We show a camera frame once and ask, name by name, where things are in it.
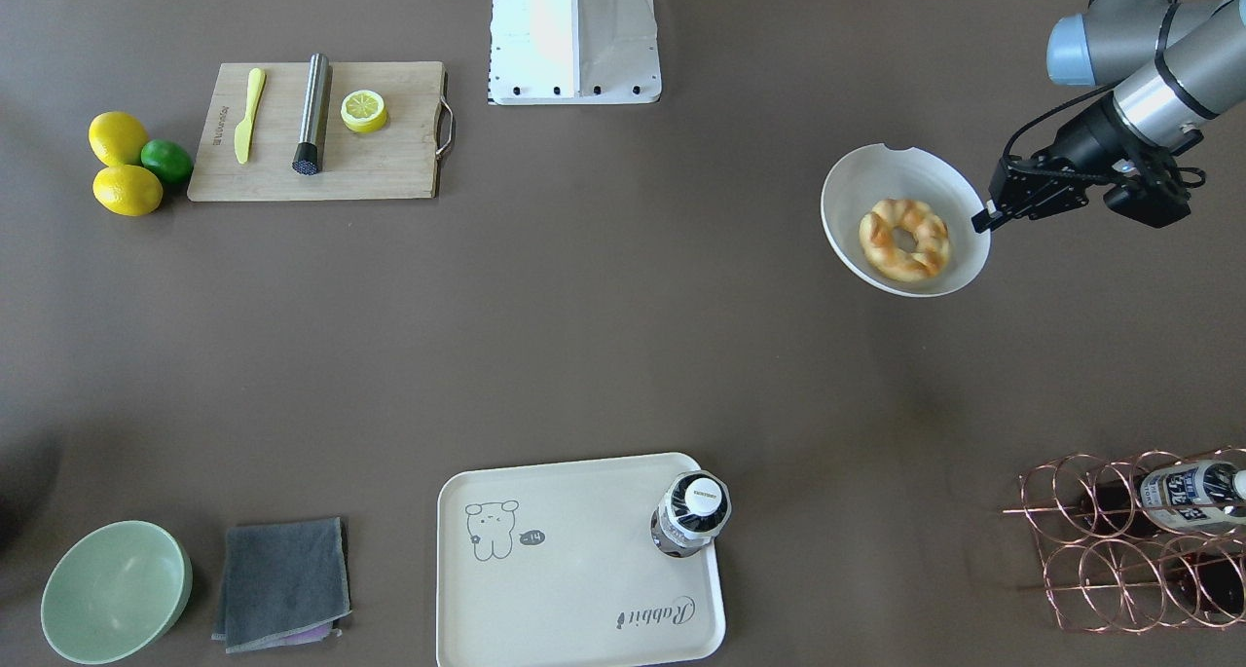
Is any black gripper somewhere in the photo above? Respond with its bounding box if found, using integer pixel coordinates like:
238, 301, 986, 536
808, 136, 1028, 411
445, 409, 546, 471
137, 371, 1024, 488
971, 152, 1136, 234

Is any braided ring donut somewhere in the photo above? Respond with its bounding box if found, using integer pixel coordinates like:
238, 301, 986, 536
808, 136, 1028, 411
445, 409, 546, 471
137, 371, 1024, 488
858, 199, 952, 282

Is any white plate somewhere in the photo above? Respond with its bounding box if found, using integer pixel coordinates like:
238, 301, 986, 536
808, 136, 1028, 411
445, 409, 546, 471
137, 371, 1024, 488
822, 143, 991, 298

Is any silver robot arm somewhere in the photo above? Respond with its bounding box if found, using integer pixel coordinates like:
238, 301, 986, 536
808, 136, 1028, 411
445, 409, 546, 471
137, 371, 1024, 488
971, 0, 1245, 233

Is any dark drink bottle on tray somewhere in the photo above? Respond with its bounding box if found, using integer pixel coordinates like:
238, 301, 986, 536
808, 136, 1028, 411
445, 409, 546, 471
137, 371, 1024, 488
650, 470, 733, 559

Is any cream rabbit tray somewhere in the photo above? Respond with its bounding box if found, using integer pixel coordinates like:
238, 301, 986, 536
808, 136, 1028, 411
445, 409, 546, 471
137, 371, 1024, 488
436, 451, 728, 666

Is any wooden cutting board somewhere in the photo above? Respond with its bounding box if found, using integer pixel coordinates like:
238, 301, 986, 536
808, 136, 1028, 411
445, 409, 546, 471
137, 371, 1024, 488
187, 60, 454, 203

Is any lemon half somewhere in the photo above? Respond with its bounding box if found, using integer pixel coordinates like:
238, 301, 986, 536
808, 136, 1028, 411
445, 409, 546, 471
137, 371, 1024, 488
340, 90, 388, 133

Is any steel muddler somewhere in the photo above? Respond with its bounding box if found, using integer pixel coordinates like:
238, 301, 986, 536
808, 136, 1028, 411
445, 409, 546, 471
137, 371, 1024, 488
292, 52, 331, 177

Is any yellow plastic knife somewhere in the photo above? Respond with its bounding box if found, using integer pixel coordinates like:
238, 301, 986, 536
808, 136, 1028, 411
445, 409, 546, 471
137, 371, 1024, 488
233, 67, 267, 165

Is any grey folded cloth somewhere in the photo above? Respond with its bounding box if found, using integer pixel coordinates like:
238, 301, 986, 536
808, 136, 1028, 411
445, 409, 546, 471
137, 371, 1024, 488
212, 516, 353, 655

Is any green lime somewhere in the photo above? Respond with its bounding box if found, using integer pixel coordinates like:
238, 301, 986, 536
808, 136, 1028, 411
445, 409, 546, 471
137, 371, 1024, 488
140, 138, 193, 185

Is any whole lemon lower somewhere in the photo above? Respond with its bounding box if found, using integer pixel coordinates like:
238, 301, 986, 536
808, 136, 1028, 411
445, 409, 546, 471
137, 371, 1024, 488
92, 165, 164, 217

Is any whole lemon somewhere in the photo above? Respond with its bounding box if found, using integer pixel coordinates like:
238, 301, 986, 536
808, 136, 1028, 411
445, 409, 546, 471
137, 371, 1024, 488
88, 111, 150, 167
92, 165, 164, 217

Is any whole lemon upper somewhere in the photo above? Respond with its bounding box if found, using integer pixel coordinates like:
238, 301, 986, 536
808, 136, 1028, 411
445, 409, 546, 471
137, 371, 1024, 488
88, 111, 150, 167

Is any green bowl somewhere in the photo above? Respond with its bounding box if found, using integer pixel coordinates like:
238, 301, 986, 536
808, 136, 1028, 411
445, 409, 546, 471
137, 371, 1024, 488
40, 520, 193, 665

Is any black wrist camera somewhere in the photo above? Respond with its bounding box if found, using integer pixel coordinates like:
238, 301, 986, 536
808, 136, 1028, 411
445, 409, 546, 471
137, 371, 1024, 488
1103, 150, 1206, 228

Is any bottle in wire rack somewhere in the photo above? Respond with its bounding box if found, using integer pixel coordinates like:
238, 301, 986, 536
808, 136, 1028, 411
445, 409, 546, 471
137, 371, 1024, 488
1077, 460, 1245, 539

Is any copper wire bottle rack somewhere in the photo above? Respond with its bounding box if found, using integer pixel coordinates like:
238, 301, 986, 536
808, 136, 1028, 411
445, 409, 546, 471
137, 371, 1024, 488
1009, 449, 1244, 633

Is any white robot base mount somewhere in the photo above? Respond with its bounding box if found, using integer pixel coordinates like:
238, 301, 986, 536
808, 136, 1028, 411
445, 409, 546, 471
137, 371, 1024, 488
487, 0, 663, 105

